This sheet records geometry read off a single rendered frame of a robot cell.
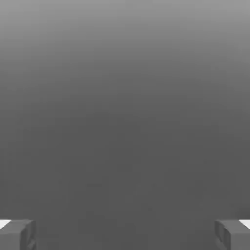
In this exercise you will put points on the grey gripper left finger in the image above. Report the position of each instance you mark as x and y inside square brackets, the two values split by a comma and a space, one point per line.
[15, 236]

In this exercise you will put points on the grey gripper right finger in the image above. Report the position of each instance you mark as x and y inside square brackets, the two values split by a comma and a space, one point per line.
[234, 236]

